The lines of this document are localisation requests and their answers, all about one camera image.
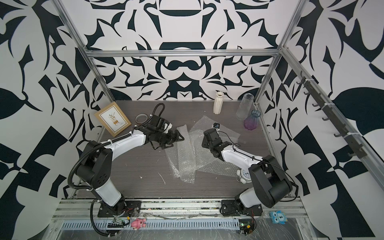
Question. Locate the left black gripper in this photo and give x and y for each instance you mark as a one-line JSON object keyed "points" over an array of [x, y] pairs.
{"points": [[172, 140]]}

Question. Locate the right circuit board with led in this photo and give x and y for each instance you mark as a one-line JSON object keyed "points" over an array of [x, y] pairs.
{"points": [[247, 226]]}

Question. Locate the pink pig toy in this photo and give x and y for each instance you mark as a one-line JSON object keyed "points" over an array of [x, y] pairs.
{"points": [[138, 223]]}

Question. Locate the iridescent bubble wrap bundle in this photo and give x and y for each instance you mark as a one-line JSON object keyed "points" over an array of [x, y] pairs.
{"points": [[206, 162]]}

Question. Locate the wooden framed picture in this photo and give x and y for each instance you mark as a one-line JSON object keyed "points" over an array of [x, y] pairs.
{"points": [[113, 119]]}

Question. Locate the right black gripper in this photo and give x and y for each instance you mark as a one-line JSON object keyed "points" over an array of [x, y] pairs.
{"points": [[204, 142]]}

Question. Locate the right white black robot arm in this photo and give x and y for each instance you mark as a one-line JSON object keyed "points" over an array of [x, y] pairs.
{"points": [[270, 182]]}

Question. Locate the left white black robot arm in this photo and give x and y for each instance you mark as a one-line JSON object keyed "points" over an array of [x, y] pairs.
{"points": [[92, 171]]}

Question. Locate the black hook rail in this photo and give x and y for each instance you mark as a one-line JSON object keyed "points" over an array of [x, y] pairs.
{"points": [[334, 116]]}

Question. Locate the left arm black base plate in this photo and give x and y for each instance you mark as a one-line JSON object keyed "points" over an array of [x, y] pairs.
{"points": [[121, 209]]}

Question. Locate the purple blue glass vase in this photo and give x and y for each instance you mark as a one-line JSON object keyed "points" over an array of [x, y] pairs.
{"points": [[252, 121]]}

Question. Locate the blue owl toy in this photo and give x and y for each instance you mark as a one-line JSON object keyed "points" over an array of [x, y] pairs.
{"points": [[278, 217]]}

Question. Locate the white alarm clock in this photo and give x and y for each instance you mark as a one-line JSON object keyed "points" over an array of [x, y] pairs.
{"points": [[243, 176]]}

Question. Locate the left green circuit board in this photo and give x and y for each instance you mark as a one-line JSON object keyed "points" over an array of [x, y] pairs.
{"points": [[119, 223]]}

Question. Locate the bubble wrap around white vase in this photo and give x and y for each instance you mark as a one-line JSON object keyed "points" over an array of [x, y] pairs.
{"points": [[172, 156]]}

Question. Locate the white slotted cable duct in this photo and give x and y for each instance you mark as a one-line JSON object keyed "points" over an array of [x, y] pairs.
{"points": [[153, 224]]}

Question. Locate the clear glass vase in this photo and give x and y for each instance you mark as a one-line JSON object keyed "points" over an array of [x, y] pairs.
{"points": [[245, 106]]}

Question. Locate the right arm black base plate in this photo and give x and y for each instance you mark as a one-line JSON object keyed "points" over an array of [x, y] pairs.
{"points": [[236, 208]]}

